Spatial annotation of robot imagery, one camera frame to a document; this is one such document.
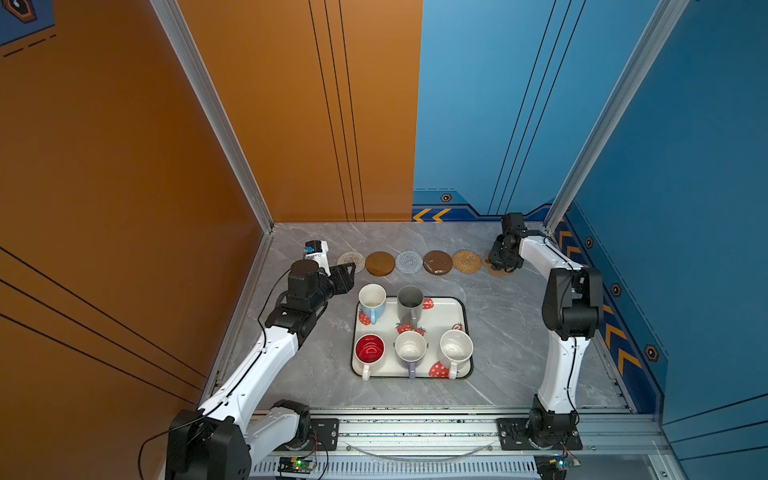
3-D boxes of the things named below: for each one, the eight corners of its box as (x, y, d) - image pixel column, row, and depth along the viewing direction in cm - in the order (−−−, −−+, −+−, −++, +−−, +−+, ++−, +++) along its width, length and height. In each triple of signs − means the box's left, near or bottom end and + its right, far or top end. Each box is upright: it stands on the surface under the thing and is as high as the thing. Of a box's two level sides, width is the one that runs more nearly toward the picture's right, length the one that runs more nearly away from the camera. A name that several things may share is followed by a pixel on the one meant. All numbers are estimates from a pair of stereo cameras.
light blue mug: (360, 330, 93) (356, 315, 85) (362, 298, 100) (359, 282, 92) (385, 330, 93) (385, 315, 85) (386, 298, 100) (385, 282, 92)
